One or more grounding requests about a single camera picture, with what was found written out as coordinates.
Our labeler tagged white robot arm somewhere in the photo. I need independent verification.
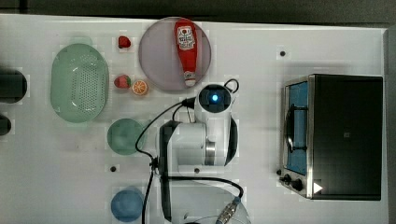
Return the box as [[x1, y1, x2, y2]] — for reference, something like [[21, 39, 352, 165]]
[[156, 84, 242, 224]]

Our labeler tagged green mug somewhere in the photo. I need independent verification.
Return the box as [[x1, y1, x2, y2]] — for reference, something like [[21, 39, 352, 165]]
[[106, 119, 144, 156]]

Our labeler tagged blue mug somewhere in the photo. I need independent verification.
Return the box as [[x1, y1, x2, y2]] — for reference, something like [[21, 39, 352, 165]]
[[110, 187, 144, 222]]

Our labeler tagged orange slice toy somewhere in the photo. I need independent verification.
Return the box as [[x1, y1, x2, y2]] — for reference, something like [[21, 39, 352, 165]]
[[131, 80, 149, 96]]

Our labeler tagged grey round plate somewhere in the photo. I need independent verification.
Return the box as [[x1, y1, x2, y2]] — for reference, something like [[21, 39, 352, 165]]
[[138, 17, 211, 91]]

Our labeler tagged red plush strawberry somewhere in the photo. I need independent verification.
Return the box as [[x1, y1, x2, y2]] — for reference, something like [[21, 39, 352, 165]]
[[114, 75, 132, 89]]

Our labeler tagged red plush ketchup bottle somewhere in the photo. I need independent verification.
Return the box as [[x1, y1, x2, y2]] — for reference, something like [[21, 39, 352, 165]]
[[174, 19, 198, 87]]

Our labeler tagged small red toy tomato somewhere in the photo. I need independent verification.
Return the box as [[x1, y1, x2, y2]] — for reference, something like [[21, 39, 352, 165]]
[[118, 35, 132, 49]]

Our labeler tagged green oval colander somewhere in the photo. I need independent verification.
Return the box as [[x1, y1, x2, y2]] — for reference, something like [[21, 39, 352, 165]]
[[50, 43, 109, 123]]

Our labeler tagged silver black toaster oven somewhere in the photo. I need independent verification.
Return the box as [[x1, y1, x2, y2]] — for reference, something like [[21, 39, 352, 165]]
[[276, 74, 384, 201]]

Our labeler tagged black round pot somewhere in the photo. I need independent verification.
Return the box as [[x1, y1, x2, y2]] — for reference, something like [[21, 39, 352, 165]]
[[0, 68, 27, 104]]

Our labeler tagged small black container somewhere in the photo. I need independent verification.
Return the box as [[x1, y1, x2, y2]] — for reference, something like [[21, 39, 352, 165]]
[[0, 115, 12, 135]]

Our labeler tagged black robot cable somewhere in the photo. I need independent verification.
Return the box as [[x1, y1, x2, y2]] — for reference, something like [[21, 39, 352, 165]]
[[134, 77, 246, 224]]

